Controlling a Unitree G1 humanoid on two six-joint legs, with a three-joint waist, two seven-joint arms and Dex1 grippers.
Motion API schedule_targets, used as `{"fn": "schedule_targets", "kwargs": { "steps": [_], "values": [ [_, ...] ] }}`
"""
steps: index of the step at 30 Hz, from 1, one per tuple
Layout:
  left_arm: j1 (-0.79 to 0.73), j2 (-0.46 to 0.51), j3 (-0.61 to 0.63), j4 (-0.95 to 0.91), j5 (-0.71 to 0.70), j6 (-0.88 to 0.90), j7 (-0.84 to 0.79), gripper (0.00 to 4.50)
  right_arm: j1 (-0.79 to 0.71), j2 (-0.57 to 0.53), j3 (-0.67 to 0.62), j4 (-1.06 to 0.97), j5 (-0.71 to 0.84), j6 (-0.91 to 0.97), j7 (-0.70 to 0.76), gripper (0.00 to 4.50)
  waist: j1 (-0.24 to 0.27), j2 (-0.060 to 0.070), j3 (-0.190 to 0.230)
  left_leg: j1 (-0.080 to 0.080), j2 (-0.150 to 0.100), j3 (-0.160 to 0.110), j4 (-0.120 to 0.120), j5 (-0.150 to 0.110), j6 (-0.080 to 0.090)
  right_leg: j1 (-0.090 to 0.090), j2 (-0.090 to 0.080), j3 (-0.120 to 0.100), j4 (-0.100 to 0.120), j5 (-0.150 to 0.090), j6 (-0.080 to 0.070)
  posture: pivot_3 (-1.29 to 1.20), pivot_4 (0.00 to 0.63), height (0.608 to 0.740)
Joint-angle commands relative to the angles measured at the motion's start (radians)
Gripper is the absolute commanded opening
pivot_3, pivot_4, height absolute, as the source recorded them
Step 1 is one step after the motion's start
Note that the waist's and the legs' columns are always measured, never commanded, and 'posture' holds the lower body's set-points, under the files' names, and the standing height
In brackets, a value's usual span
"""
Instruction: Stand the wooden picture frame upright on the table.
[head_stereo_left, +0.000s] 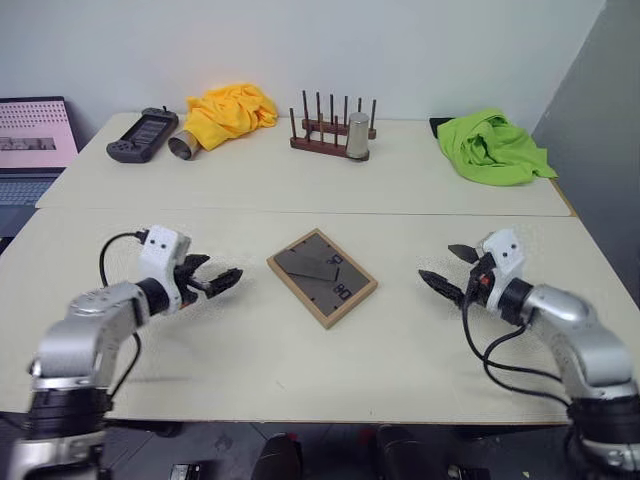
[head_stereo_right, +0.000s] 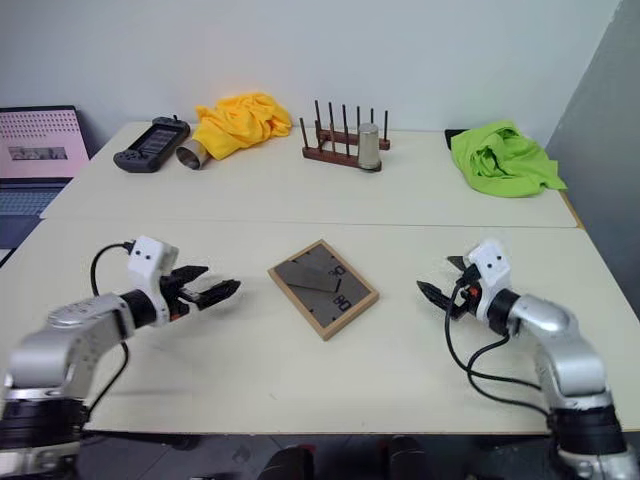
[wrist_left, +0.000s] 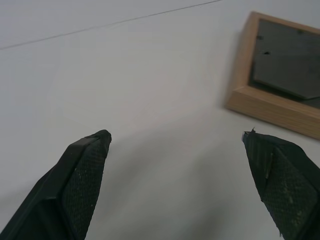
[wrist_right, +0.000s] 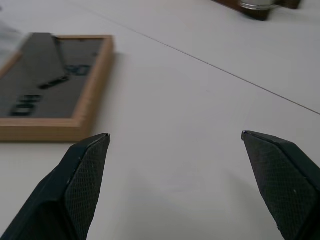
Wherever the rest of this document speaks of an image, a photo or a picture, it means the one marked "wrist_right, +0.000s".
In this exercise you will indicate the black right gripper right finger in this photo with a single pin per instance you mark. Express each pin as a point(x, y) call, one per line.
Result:
point(280, 180)

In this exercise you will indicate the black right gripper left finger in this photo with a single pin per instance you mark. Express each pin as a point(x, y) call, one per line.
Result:
point(65, 195)

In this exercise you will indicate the dark wooden tray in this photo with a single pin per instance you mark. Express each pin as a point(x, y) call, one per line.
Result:
point(257, 11)

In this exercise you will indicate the wooden framed black sign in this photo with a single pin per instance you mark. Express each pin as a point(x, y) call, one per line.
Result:
point(50, 85)

